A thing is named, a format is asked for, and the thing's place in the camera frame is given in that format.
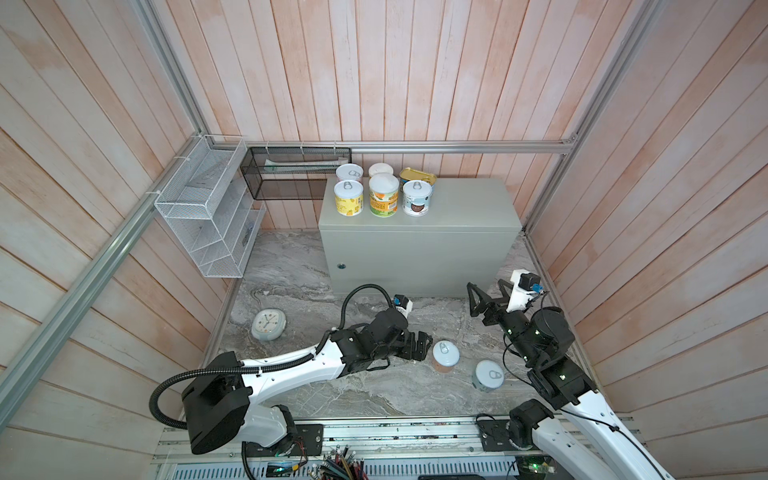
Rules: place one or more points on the teal label pull-tab can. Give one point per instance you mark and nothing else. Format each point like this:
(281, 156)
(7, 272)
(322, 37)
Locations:
(488, 375)

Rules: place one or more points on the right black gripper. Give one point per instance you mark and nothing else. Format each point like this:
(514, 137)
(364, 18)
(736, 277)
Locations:
(486, 304)

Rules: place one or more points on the brown label pull-tab can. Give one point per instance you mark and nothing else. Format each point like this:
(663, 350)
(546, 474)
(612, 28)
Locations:
(445, 356)

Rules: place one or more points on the yellow label white-lid can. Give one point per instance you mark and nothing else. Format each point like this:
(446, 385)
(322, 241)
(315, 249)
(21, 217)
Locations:
(348, 197)

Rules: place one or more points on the black mesh wall basket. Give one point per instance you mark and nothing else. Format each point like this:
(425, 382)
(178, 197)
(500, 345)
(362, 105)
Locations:
(291, 173)

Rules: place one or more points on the grey metal cabinet box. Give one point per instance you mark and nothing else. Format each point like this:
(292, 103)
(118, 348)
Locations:
(464, 237)

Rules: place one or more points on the blue label pull-tab can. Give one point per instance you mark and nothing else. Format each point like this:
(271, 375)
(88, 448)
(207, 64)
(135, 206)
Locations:
(417, 195)

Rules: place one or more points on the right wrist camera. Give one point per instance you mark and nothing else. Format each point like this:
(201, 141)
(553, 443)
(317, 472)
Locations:
(527, 287)

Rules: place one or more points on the pink label white can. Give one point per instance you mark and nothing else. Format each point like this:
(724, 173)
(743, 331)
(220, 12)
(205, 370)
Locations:
(349, 172)

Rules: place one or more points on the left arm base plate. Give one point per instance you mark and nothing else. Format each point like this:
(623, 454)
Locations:
(305, 440)

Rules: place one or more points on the yellow oval sardine tin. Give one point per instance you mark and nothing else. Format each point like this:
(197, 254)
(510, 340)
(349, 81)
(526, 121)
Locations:
(410, 174)

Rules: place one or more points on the white wire mesh shelf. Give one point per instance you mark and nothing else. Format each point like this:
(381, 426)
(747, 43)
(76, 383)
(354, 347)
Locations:
(208, 205)

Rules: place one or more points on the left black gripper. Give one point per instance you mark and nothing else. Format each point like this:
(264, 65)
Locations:
(408, 351)

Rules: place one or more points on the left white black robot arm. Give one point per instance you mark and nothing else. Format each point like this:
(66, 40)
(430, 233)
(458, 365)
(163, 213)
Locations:
(229, 400)

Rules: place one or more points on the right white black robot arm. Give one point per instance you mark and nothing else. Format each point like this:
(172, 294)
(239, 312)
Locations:
(570, 420)

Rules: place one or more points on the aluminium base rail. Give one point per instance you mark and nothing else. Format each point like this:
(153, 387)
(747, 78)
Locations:
(387, 448)

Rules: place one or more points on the yellow can plain lid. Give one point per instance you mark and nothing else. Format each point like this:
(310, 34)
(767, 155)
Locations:
(380, 168)

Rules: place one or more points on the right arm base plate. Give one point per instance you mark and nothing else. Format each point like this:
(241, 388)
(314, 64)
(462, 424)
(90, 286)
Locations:
(504, 435)

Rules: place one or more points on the small white round clock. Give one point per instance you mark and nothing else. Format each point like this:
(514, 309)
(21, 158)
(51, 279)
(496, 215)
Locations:
(268, 324)

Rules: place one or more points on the orange can plain lid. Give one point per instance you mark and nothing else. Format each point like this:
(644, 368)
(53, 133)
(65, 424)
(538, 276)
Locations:
(383, 195)

